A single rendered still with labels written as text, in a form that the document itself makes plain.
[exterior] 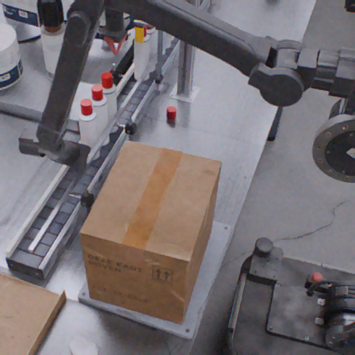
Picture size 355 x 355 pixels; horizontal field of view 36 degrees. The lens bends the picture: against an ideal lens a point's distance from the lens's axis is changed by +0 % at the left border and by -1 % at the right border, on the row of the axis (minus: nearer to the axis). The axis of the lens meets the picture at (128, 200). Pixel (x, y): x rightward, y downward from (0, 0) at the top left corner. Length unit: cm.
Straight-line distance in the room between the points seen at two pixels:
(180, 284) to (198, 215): 15
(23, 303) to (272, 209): 160
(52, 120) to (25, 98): 61
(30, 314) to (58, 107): 51
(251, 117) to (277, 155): 112
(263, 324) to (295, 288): 20
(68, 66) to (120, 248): 39
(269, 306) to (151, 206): 102
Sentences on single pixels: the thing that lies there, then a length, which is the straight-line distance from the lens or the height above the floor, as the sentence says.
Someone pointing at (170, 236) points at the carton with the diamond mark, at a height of 112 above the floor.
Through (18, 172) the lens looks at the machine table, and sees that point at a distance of 171.
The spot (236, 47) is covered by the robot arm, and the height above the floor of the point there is 148.
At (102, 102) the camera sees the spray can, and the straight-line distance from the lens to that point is 158.
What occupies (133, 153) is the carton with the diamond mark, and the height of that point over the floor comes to 112.
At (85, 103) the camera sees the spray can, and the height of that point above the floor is 108.
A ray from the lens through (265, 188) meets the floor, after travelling 281.
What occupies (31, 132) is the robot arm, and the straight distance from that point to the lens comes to 141.
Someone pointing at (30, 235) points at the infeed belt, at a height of 88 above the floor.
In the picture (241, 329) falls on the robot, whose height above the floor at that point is 24.
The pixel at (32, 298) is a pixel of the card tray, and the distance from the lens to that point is 142.
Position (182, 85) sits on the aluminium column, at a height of 87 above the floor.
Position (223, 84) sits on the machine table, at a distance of 201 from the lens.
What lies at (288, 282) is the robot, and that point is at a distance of 219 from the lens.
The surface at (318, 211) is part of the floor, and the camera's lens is 277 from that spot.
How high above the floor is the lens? 203
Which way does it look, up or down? 49 degrees down
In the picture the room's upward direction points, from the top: 2 degrees counter-clockwise
